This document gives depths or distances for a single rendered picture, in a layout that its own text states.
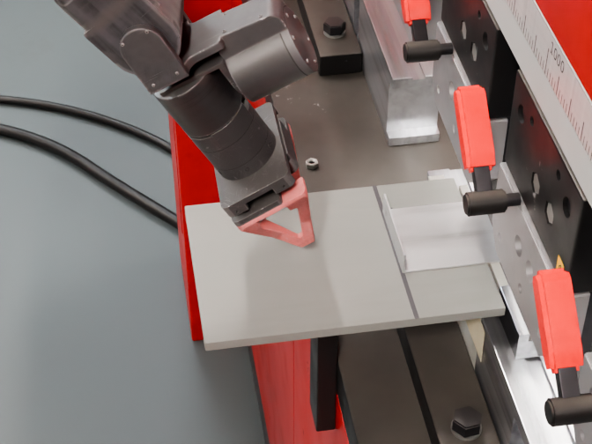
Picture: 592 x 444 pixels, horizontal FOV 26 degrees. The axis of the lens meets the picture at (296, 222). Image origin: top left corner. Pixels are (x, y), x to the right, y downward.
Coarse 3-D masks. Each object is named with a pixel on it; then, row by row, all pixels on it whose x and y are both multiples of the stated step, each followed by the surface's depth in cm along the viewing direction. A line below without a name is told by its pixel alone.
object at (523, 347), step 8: (504, 272) 116; (504, 288) 113; (504, 296) 112; (512, 296) 112; (504, 304) 113; (512, 304) 112; (512, 312) 111; (520, 312) 111; (504, 320) 113; (512, 320) 111; (520, 320) 110; (504, 328) 113; (512, 328) 111; (520, 328) 110; (512, 336) 111; (520, 336) 109; (528, 336) 109; (512, 344) 111; (520, 344) 110; (528, 344) 110; (520, 352) 110; (528, 352) 111; (536, 352) 111
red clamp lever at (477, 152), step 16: (464, 96) 95; (480, 96) 95; (464, 112) 95; (480, 112) 95; (464, 128) 95; (480, 128) 95; (464, 144) 94; (480, 144) 94; (464, 160) 95; (480, 160) 94; (480, 176) 94; (480, 192) 94; (496, 192) 94; (464, 208) 95; (480, 208) 94; (496, 208) 94
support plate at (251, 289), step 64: (320, 192) 123; (384, 192) 123; (448, 192) 123; (192, 256) 116; (256, 256) 116; (320, 256) 116; (384, 256) 116; (256, 320) 110; (320, 320) 110; (384, 320) 110; (448, 320) 111
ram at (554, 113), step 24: (504, 0) 95; (552, 0) 84; (576, 0) 80; (504, 24) 95; (552, 24) 85; (576, 24) 80; (528, 48) 90; (576, 48) 81; (528, 72) 91; (576, 72) 81; (552, 96) 86; (552, 120) 87; (576, 144) 83; (576, 168) 83
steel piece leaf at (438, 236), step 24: (384, 216) 120; (408, 216) 120; (432, 216) 120; (456, 216) 120; (480, 216) 120; (408, 240) 117; (432, 240) 117; (456, 240) 117; (480, 240) 117; (408, 264) 115; (432, 264) 115; (456, 264) 115
